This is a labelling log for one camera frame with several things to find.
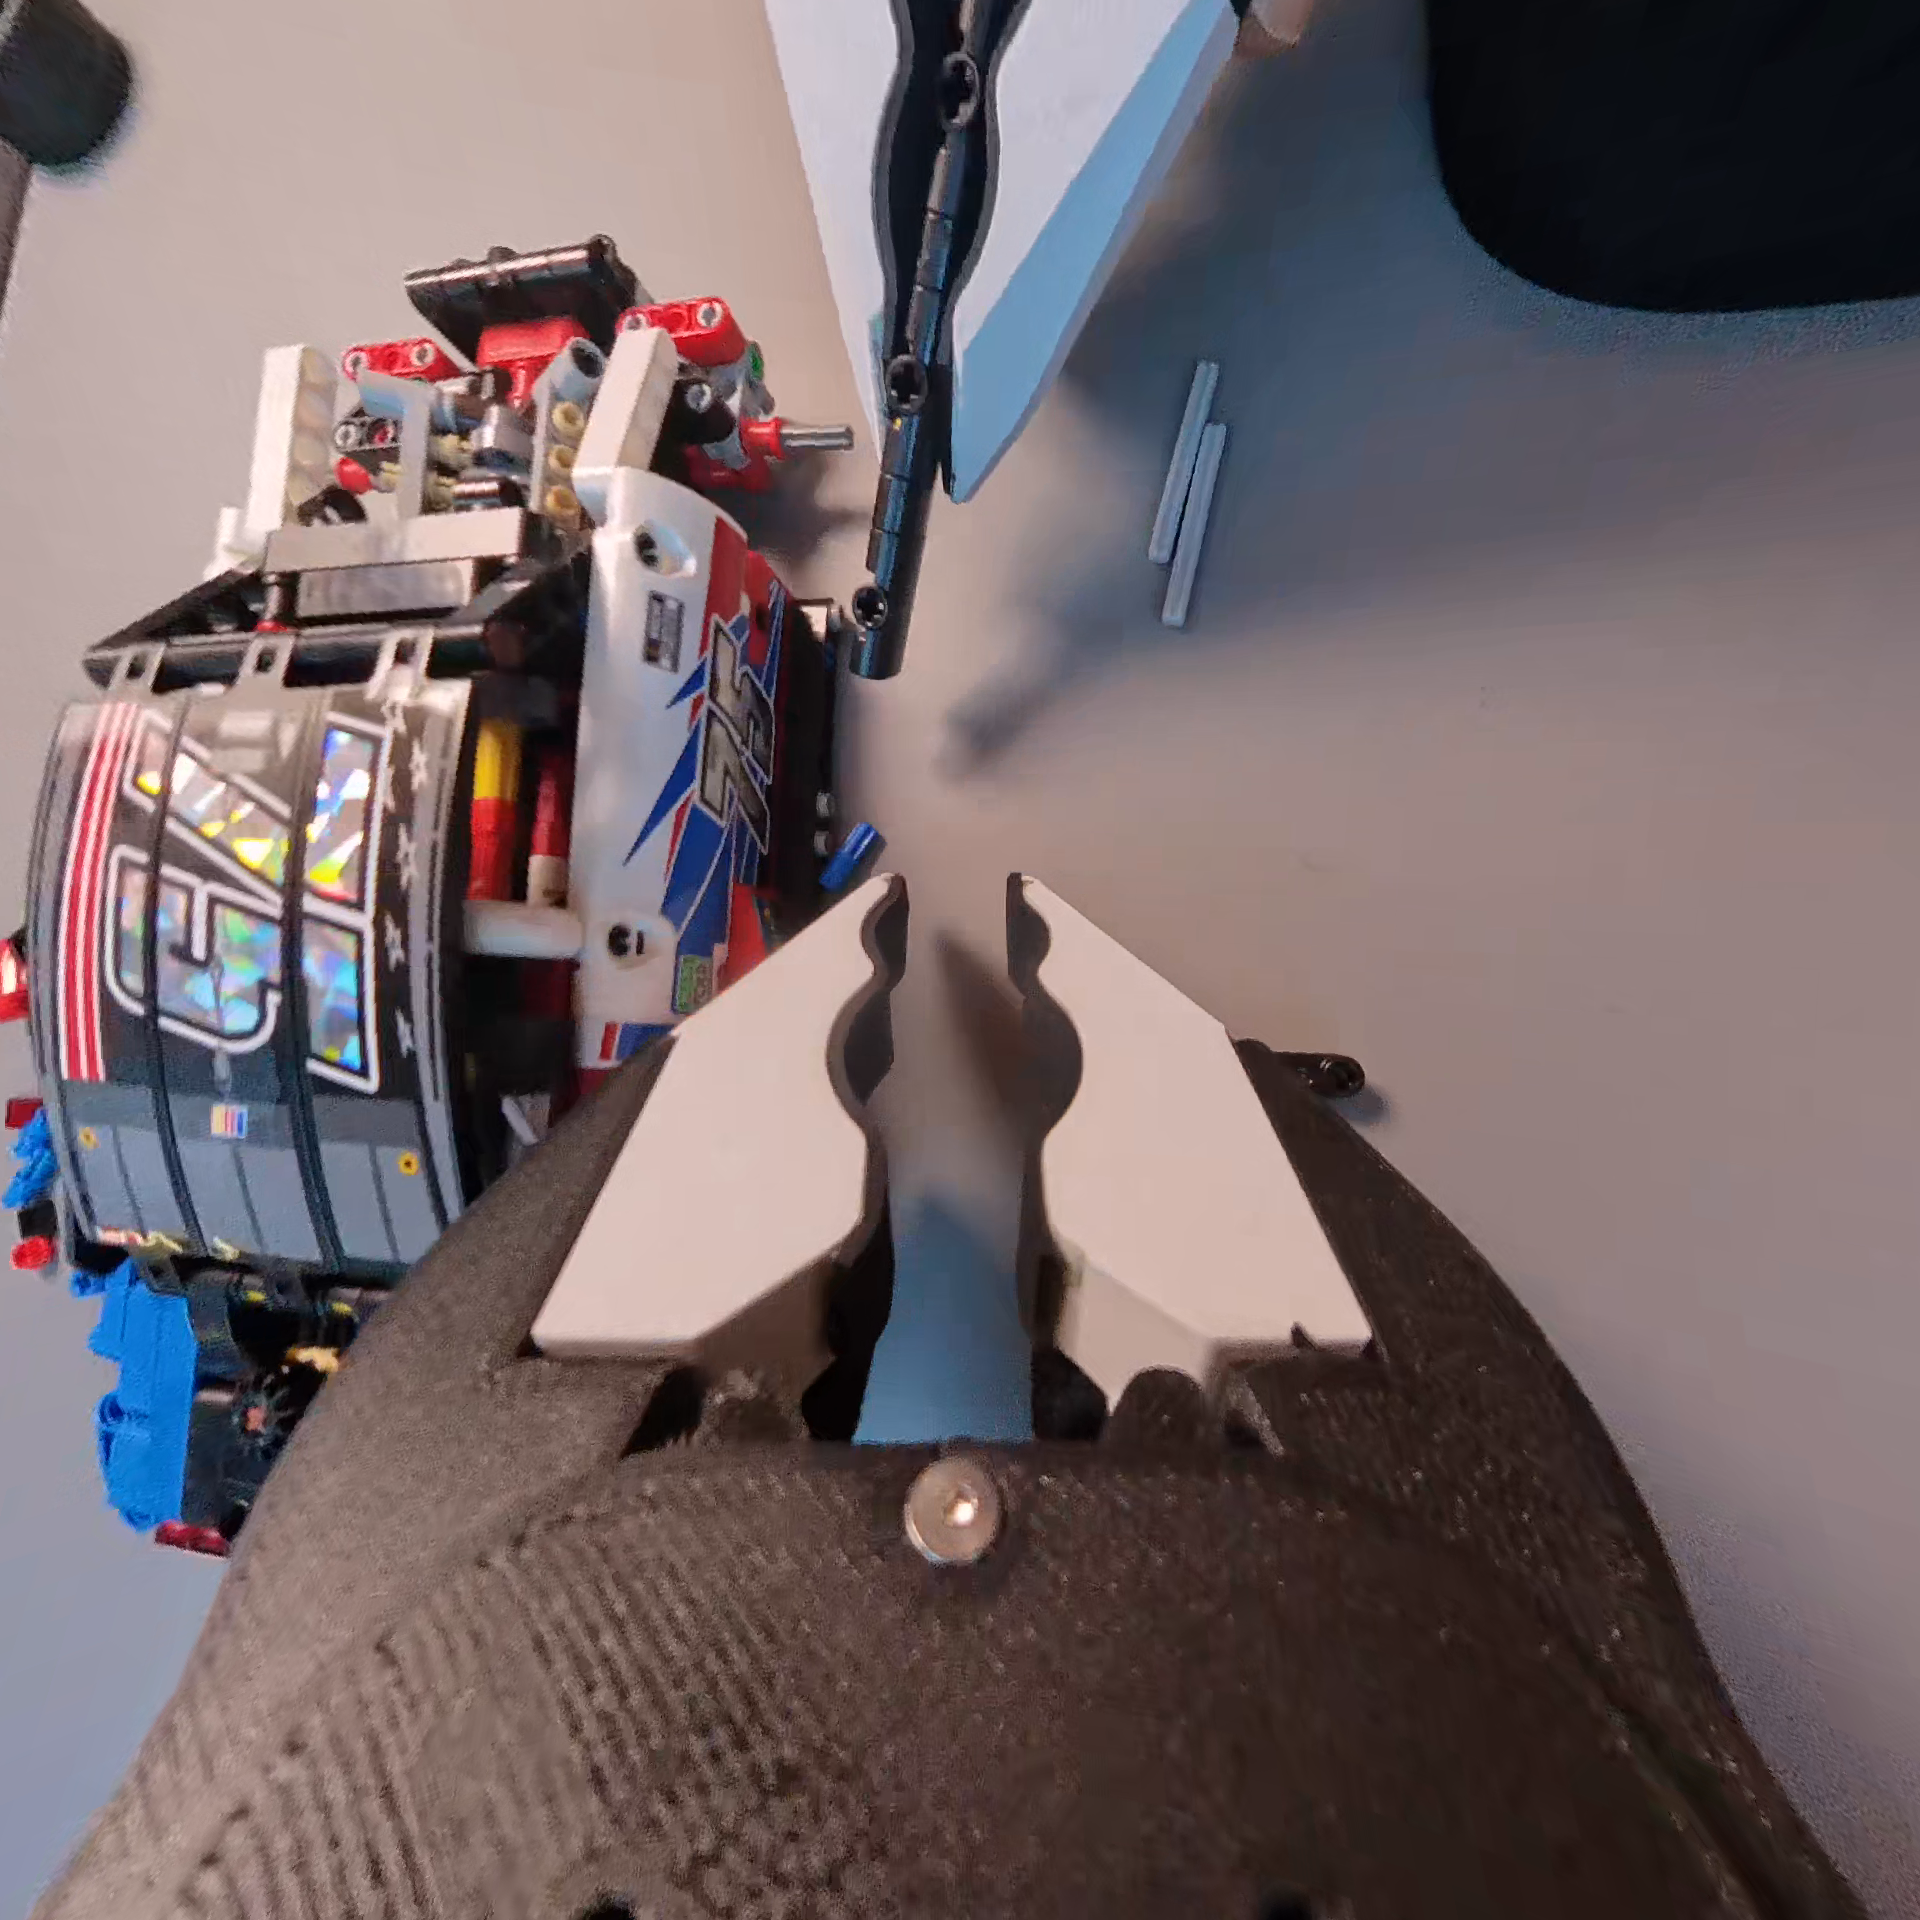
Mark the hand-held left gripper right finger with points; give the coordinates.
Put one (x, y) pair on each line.
(1186, 1187)

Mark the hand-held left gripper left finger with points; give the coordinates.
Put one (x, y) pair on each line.
(720, 1187)

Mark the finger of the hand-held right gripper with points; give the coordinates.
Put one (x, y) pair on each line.
(1095, 150)
(822, 120)

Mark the long black lego axle assembly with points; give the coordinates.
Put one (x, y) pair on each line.
(907, 451)

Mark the blue lego pin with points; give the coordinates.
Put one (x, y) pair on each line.
(854, 858)

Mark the small black lego pin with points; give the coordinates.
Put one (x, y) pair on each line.
(1325, 1074)

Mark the red white lego race car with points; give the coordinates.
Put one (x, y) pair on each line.
(375, 898)

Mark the black lego tire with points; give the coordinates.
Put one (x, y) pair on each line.
(60, 75)

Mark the person's right hand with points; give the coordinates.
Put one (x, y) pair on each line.
(1278, 25)

